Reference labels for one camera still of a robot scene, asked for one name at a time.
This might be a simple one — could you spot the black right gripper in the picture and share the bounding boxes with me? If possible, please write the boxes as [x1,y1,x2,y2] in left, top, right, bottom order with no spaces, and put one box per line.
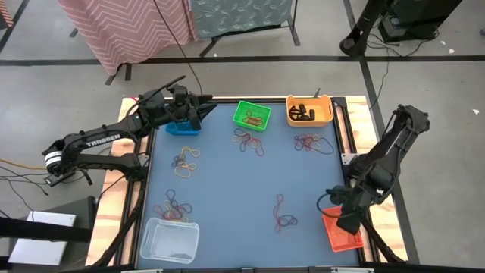
[327,185,371,236]

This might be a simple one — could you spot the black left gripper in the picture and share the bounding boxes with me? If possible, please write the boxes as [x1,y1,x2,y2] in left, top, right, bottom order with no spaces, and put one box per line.
[166,85,217,132]

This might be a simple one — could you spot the yellow bands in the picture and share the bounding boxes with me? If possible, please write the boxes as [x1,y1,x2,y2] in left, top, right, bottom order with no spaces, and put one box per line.
[242,115,265,128]

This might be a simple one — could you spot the clear plastic container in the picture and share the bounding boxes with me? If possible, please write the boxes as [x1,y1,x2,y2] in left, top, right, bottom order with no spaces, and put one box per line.
[139,216,201,265]

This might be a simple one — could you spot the top centre rubber band pile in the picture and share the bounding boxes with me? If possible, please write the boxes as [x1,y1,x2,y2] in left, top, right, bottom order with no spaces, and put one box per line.
[232,127,253,152]

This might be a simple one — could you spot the long red rubber band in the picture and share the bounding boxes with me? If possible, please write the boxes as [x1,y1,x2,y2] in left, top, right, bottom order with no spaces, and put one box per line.
[273,193,286,234]

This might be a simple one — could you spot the red orange plastic basket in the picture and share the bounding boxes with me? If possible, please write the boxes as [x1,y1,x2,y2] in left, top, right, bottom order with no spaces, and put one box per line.
[321,206,365,253]

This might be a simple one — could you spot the blue plastic basket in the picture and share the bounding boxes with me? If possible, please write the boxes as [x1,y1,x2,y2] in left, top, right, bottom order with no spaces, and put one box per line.
[164,120,202,137]

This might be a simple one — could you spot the green plastic basket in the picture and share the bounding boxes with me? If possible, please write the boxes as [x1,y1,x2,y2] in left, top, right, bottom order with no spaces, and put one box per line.
[231,99,272,133]

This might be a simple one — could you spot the black metal cloth rack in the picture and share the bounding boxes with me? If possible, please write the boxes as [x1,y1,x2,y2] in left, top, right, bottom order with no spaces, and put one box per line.
[199,0,302,58]
[69,29,133,86]

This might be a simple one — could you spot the blue grey table mat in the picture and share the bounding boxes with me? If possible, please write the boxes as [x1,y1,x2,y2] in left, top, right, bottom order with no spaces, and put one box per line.
[135,101,361,269]

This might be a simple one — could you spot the green leaf-print cloth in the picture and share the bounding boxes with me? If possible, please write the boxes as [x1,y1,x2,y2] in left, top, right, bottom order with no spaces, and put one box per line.
[188,0,296,40]

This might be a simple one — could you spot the yellow orange plastic basket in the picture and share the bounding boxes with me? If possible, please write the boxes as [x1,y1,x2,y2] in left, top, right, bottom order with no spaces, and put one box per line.
[286,94,334,128]

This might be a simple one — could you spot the pink chevron cloth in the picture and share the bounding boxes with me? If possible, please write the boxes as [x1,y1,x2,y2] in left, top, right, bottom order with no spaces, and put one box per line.
[55,0,198,77]

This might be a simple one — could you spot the black side table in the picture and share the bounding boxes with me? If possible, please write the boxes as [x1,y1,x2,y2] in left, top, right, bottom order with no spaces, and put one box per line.
[0,195,99,273]

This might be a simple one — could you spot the black power adapter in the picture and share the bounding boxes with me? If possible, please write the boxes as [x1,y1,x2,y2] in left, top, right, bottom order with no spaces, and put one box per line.
[45,171,75,187]

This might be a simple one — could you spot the black equipment box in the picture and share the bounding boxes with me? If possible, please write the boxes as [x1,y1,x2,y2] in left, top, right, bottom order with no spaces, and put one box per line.
[378,0,464,43]

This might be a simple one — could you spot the red striped object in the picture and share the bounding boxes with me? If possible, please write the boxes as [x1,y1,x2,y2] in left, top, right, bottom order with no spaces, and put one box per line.
[0,0,16,30]

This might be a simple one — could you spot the white flat panel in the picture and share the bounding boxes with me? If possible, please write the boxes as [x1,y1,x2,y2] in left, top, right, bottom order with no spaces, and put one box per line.
[8,211,77,266]

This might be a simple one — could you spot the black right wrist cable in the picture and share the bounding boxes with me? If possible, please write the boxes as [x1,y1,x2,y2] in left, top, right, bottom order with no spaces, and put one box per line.
[316,191,344,220]

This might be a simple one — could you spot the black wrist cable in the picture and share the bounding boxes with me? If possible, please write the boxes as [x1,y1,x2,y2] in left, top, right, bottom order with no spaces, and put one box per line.
[316,191,344,220]
[136,74,187,107]

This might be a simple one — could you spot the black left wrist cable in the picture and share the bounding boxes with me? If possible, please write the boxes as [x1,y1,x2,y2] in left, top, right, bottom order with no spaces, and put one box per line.
[136,74,187,107]

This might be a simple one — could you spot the black hanging cable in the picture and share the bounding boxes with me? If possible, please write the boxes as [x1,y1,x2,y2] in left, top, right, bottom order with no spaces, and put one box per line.
[152,0,204,98]

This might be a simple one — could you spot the black aluminium table frame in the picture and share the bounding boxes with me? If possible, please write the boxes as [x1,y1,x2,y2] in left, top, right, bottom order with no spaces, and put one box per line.
[90,95,421,273]

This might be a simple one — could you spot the black floor cable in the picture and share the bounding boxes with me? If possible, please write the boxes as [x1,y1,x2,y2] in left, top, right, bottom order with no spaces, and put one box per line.
[365,32,440,111]

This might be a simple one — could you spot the black stand post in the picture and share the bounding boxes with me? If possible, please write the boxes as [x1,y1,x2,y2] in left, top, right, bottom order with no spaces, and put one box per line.
[339,0,395,58]

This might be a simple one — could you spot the orange floor cable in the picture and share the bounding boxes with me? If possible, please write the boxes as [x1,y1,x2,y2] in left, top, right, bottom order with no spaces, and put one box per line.
[0,158,49,171]

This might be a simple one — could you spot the black strap bar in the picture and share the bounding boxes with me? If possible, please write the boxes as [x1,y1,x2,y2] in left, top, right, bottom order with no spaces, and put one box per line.
[0,216,94,243]

